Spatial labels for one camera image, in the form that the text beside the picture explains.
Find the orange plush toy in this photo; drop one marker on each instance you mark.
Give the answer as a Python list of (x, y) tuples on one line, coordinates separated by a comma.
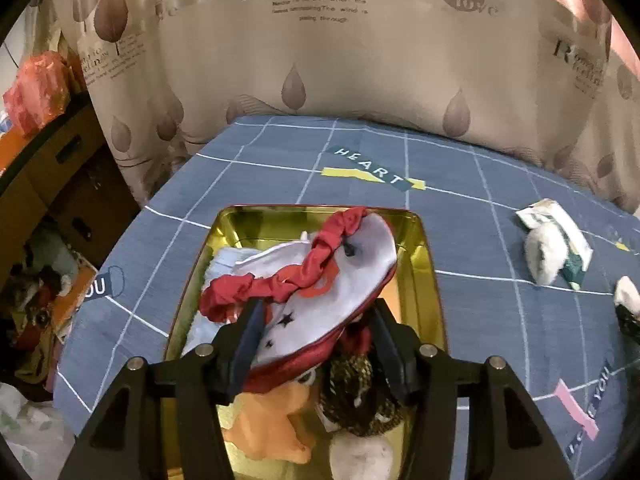
[(270, 420)]

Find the wooden cabinet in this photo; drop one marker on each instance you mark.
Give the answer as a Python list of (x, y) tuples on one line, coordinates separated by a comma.
[(60, 180)]

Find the gold tin box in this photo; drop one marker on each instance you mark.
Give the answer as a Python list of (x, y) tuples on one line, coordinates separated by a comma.
[(425, 270)]

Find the beige leaf print curtain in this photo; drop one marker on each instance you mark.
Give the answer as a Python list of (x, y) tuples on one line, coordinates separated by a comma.
[(380, 60)]

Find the red plastic bag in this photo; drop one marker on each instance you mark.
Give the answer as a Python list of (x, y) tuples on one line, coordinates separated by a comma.
[(35, 90)]

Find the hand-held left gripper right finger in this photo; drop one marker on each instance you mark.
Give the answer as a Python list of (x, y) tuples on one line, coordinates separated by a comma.
[(389, 355)]

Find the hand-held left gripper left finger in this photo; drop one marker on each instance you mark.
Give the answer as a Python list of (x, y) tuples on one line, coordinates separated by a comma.
[(250, 335)]

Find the white plastic bag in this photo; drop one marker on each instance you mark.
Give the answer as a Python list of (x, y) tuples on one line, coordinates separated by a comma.
[(25, 430)]

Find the white green tissue packet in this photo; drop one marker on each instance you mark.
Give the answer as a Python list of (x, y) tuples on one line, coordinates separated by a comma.
[(575, 245)]

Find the dark sequin scrunchie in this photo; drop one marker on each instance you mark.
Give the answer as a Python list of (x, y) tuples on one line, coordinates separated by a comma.
[(355, 395)]

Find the blue checked bed sheet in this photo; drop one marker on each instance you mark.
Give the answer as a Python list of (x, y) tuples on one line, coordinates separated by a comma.
[(500, 340)]

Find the red white sleep mask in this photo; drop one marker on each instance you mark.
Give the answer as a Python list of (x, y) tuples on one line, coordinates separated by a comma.
[(330, 270)]

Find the pile of clutter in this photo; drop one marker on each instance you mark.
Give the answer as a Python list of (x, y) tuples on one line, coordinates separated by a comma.
[(40, 300)]

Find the light blue cloth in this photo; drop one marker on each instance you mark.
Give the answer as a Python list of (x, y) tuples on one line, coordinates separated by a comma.
[(205, 325)]

